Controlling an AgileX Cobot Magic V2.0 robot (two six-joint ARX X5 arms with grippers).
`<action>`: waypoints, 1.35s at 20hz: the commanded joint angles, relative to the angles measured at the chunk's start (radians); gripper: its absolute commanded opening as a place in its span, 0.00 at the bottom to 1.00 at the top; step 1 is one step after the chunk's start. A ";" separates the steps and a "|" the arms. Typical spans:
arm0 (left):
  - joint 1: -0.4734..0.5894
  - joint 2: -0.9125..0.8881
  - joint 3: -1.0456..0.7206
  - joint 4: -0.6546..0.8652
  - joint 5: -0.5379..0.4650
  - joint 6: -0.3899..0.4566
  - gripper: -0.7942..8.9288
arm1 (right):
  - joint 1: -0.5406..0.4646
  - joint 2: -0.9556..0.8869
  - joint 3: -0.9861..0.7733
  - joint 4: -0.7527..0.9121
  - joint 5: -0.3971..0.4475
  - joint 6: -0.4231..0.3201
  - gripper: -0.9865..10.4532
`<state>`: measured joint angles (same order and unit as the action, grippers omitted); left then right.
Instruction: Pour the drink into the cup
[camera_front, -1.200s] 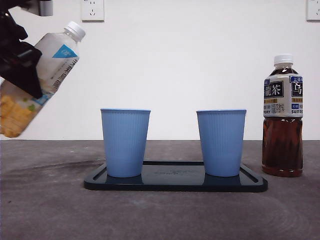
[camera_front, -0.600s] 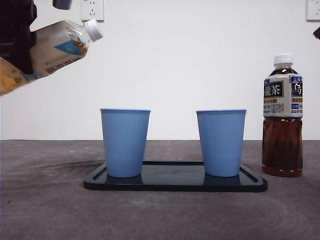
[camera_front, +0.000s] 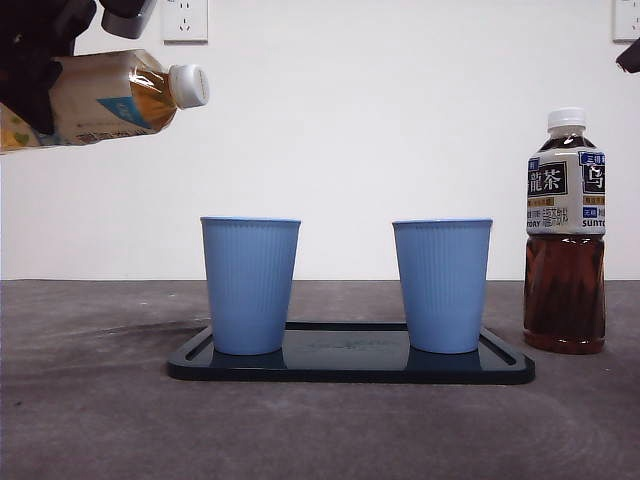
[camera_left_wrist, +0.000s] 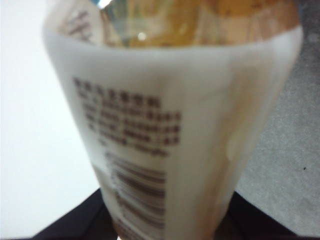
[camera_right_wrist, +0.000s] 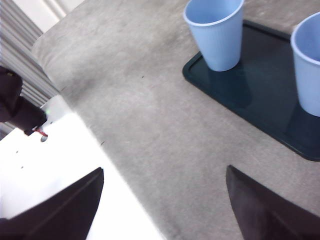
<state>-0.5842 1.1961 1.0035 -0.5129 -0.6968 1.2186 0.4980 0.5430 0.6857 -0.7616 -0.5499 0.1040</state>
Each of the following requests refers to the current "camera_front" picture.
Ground pale tea bottle white label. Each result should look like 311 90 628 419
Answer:
0 48 211 155

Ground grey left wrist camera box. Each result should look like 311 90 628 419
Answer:
99 0 159 41

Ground dark oolong tea bottle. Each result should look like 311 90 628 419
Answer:
522 106 608 356

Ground white wall socket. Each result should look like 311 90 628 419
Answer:
162 0 210 45
612 0 640 43

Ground light blue ribbed cup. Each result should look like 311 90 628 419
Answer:
392 217 495 355
199 215 303 357

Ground dark teal plastic tray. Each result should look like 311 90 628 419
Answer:
166 321 536 386

